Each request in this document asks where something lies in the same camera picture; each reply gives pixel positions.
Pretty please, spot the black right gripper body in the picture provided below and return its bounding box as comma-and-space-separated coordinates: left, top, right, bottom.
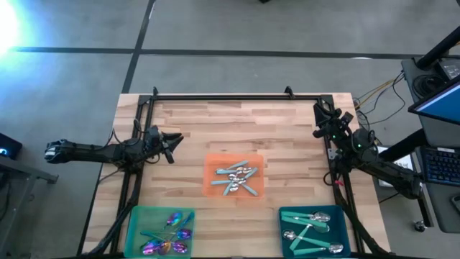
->
311, 118, 355, 145

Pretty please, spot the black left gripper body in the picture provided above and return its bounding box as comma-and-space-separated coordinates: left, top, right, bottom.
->
142, 124, 165, 158

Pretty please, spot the orange translucent bin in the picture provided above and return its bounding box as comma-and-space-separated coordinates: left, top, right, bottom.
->
203, 153, 266, 199

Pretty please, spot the light green plastic bin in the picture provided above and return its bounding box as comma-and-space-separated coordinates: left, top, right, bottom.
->
124, 205, 197, 258

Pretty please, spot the black stand base bar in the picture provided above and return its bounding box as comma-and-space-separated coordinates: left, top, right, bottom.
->
379, 128, 428, 163

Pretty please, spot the white paper sheet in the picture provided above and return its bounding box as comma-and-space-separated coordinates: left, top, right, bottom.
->
376, 145, 415, 188

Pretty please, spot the dark teal plastic bin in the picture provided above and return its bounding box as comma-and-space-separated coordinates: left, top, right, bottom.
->
278, 204, 352, 258

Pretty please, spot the grey desk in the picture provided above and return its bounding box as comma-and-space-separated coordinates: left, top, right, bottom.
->
400, 56, 460, 234

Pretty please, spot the monitor with blue screen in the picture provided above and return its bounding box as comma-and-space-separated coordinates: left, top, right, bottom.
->
408, 76, 460, 126

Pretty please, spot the black keyboard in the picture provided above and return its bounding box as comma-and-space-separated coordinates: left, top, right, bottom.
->
423, 146, 460, 187

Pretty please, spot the grey metal stand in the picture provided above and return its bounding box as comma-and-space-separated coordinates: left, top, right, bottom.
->
0, 155, 60, 224

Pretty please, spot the black monitor stand pole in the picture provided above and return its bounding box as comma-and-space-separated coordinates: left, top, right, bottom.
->
415, 24, 460, 70

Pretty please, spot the black power brick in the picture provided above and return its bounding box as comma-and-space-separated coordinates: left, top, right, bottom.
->
436, 58, 460, 81

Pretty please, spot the black computer with blue lights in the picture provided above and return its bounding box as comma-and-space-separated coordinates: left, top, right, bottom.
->
0, 132, 23, 160

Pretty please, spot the yellow cable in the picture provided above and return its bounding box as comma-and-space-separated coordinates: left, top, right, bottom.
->
361, 78, 396, 100

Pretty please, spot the black aluminium table frame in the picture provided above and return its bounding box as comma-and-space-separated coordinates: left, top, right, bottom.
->
77, 86, 392, 259

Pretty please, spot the black cable coil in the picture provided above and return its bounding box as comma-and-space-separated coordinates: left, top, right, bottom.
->
411, 73, 438, 96

